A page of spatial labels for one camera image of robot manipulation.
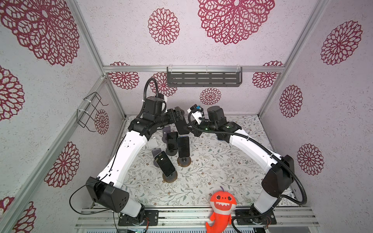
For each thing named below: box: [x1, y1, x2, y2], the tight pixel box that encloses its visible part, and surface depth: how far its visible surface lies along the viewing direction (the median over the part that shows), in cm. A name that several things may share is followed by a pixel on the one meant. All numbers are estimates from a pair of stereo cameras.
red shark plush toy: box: [205, 186, 238, 233], surface depth 71 cm
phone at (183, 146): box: [177, 135, 190, 158], surface depth 89 cm
